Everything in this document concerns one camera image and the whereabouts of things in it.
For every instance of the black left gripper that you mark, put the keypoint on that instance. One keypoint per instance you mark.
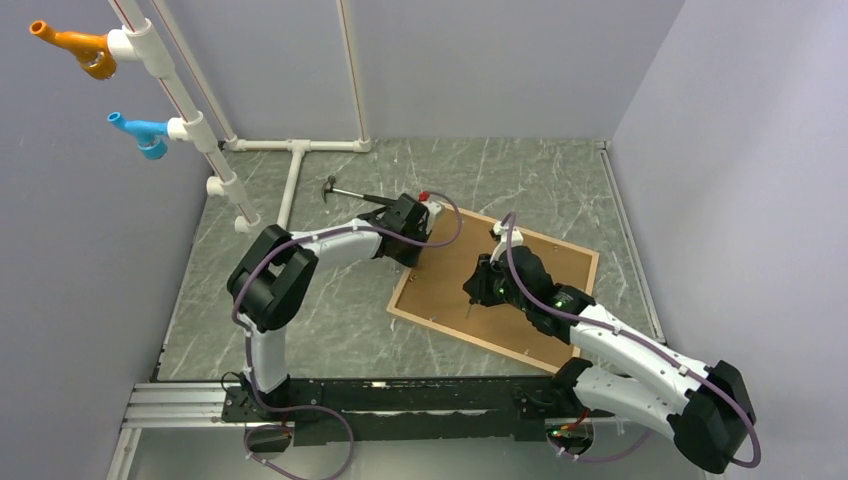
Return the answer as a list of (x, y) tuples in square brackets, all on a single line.
[(407, 259)]

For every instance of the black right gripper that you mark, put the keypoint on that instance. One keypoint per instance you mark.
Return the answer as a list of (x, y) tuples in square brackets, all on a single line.
[(478, 284)]

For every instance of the wooden picture frame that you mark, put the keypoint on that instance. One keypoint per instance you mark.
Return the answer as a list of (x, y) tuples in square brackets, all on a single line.
[(430, 294)]

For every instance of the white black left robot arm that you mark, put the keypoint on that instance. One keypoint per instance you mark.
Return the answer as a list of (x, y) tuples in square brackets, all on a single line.
[(271, 281)]

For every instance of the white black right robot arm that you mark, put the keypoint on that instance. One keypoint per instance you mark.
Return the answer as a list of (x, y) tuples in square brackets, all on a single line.
[(705, 410)]

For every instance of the blue nozzle fitting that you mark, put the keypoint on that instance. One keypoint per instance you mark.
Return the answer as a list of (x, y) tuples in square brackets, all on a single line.
[(148, 135)]

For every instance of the white PVC pipe stand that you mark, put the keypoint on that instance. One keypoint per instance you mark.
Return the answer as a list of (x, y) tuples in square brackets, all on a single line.
[(139, 40)]

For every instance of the orange nozzle fitting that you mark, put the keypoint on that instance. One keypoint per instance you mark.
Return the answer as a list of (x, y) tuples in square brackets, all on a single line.
[(91, 52)]

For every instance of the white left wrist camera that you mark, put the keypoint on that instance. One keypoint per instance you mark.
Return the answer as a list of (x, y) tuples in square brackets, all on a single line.
[(434, 209)]

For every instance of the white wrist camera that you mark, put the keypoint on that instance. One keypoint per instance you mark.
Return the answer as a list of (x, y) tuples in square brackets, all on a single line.
[(505, 234), (434, 209)]

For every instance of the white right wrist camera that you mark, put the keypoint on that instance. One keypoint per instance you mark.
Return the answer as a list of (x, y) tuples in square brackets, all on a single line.
[(505, 234)]

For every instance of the black handled claw hammer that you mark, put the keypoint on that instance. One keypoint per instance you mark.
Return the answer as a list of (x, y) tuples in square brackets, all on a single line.
[(329, 187)]

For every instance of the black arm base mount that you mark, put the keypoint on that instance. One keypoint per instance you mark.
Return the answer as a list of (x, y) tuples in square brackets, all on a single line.
[(319, 411)]

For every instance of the aluminium rail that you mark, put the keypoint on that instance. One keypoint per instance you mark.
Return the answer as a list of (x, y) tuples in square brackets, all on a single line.
[(168, 405)]

